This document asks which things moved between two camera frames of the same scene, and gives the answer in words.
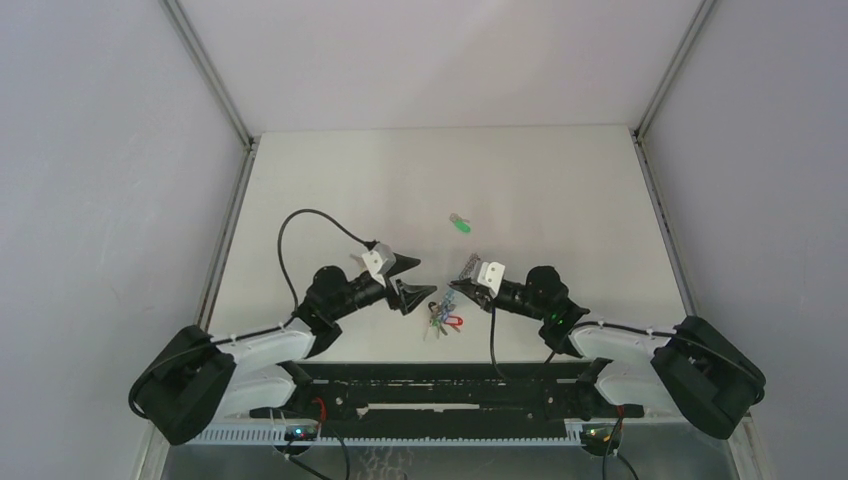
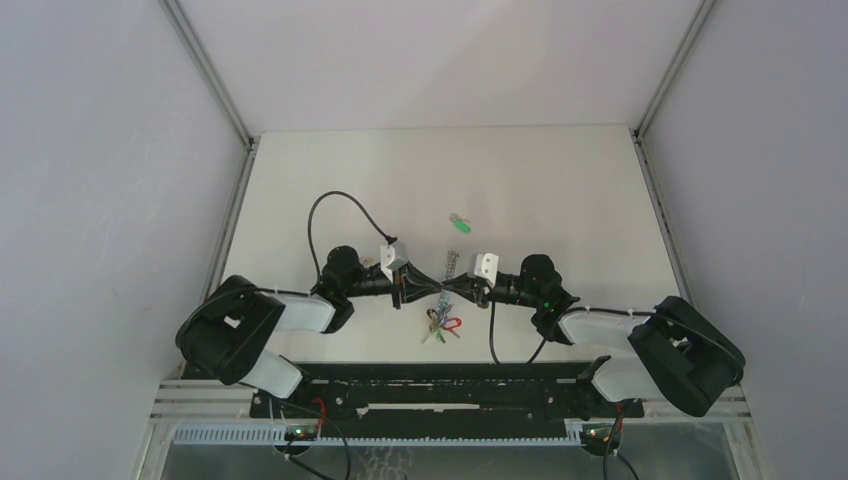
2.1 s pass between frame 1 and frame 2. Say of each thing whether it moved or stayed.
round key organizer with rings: moved
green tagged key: stayed
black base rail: stayed
